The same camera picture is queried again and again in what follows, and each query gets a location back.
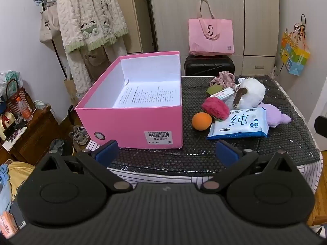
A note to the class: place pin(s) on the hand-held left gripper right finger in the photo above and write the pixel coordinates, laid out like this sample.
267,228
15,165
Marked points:
227,153

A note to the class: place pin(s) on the blue white wet wipes packet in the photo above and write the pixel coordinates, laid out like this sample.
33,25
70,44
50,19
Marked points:
240,123

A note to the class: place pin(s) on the colourful paper bag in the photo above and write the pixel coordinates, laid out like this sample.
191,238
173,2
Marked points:
295,53

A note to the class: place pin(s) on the yellow cloth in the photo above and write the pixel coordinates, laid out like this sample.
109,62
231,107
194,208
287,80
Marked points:
20,173

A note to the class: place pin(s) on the wooden side cabinet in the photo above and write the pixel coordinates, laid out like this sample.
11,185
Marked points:
33,137

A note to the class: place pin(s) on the beige handbag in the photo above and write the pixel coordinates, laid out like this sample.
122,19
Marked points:
5,125

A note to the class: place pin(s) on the brown paper bag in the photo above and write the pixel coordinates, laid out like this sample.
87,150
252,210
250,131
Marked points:
70,89

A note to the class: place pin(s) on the blue cloth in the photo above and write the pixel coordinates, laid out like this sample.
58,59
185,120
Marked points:
4,188

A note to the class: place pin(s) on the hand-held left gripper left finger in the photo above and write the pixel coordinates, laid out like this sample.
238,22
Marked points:
106,152

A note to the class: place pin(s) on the orange packet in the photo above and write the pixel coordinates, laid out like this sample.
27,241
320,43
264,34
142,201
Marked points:
7,224

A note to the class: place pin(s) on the white tube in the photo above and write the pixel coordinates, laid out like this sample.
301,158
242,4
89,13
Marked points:
223,94

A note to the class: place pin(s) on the beige cabinet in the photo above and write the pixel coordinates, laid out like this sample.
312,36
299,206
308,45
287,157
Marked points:
132,15

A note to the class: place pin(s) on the light wood wardrobe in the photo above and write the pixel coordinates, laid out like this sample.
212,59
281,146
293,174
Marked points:
173,12

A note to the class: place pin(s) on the white green plastic bag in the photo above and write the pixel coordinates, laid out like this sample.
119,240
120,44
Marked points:
10,77

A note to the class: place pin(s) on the red fuzzy ball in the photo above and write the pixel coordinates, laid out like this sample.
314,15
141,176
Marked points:
216,107

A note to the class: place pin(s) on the orange ball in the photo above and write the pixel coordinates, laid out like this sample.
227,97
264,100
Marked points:
201,121

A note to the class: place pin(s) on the black suitcase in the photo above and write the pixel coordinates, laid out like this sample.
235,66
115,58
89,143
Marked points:
208,65

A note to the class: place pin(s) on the orange drink bottle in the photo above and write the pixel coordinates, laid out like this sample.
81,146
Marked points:
24,108

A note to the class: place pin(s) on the brown woven basket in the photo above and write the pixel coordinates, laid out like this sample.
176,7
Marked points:
16,97

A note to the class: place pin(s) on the cream fleece jacket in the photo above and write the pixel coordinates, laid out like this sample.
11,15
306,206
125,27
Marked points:
76,17

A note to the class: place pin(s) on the white plush toy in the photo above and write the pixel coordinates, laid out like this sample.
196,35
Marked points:
254,88

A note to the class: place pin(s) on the beige canvas tote bag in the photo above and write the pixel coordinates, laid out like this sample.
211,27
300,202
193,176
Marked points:
48,25

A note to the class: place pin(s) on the printed paper sheet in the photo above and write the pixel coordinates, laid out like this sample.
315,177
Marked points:
150,94

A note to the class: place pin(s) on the pink cardboard shoe box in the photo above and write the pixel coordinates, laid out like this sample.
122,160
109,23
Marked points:
127,122

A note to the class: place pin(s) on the pink tote bag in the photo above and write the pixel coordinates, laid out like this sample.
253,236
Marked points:
210,35

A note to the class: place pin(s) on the purple plush toy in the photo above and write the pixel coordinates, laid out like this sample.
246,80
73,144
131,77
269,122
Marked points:
274,114

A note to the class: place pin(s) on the dark cloth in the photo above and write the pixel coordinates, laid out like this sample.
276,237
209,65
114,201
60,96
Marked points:
60,145

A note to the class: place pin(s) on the grey sneaker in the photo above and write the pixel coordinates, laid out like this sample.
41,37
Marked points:
79,135

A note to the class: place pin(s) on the brown garment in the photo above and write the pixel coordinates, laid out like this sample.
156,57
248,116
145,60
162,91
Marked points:
95,58

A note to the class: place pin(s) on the floral fabric scrunchie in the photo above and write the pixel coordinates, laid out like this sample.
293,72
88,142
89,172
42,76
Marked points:
224,79

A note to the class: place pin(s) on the green sponge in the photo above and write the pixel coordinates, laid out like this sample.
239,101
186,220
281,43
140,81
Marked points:
212,90

